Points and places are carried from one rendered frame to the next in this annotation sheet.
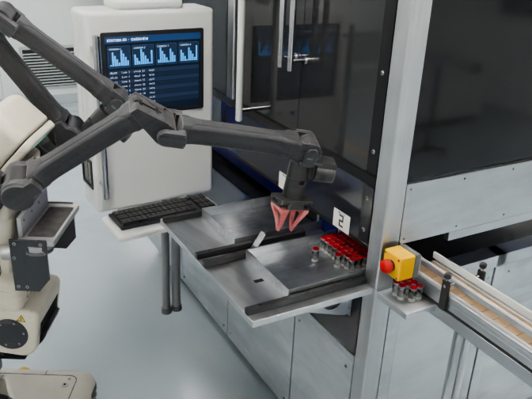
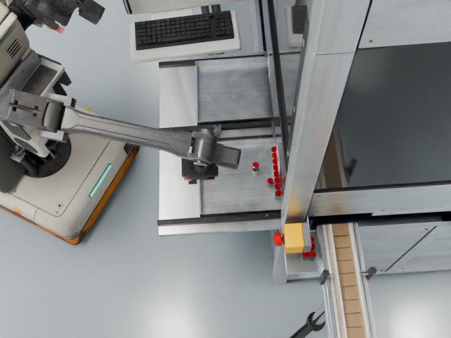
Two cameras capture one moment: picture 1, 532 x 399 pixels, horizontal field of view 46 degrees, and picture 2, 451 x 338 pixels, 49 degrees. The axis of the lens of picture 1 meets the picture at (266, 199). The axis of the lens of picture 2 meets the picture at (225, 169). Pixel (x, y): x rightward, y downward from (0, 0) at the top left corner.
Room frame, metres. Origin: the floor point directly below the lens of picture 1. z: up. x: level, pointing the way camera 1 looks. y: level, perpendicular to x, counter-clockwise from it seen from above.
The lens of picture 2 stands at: (1.14, -0.45, 2.42)
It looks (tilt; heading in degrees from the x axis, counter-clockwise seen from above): 66 degrees down; 34
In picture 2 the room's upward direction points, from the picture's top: 8 degrees counter-clockwise
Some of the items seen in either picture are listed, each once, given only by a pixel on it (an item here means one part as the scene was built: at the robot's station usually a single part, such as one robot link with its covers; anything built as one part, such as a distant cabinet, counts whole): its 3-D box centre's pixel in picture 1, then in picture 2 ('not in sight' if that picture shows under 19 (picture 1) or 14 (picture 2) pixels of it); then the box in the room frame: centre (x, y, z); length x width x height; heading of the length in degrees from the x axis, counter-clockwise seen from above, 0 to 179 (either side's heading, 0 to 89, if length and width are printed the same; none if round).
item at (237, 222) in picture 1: (261, 218); (243, 90); (2.01, 0.01, 0.90); 0.34 x 0.26 x 0.04; 120
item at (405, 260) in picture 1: (400, 262); (295, 238); (1.56, -0.38, 1.00); 0.08 x 0.07 x 0.07; 120
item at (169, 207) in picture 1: (164, 210); (183, 29); (2.21, 0.39, 0.82); 0.40 x 0.14 x 0.02; 124
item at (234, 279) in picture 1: (267, 250); (226, 136); (1.83, -0.01, 0.87); 0.70 x 0.48 x 0.02; 30
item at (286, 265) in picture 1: (313, 261); (249, 176); (1.71, -0.16, 0.90); 0.34 x 0.26 x 0.04; 120
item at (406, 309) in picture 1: (409, 299); (306, 253); (1.56, -0.43, 0.87); 0.14 x 0.13 x 0.02; 120
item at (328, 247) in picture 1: (337, 253); (276, 173); (1.76, -0.23, 0.91); 0.18 x 0.02 x 0.05; 30
